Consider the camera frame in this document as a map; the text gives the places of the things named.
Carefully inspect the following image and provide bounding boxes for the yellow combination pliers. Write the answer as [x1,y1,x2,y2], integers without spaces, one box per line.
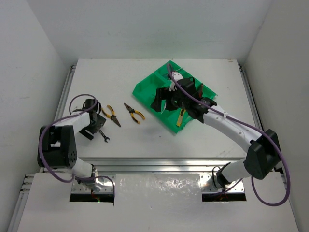
[124,103,145,124]

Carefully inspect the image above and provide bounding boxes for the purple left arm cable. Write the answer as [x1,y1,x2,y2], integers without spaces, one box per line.
[40,94,115,194]

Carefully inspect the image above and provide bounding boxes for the silver open-end wrench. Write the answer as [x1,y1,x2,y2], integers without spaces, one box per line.
[161,100,167,114]
[99,130,110,143]

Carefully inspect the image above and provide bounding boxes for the aluminium front rail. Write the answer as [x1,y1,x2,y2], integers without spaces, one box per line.
[82,158,240,173]

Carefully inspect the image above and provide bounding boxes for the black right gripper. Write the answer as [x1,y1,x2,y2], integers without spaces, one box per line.
[151,87,188,112]

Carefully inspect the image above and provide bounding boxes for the green six-compartment organizer tray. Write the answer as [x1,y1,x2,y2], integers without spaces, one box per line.
[133,60,217,133]

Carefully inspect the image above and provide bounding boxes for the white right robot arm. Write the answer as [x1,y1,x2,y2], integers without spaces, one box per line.
[151,78,281,189]

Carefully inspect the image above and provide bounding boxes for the yellow utility knife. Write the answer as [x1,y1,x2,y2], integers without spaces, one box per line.
[176,109,185,127]

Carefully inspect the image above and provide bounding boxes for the yellow long-nose pliers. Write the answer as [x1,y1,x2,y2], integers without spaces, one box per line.
[101,105,121,127]

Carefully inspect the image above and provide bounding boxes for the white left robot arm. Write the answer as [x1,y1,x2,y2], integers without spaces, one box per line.
[38,96,110,189]

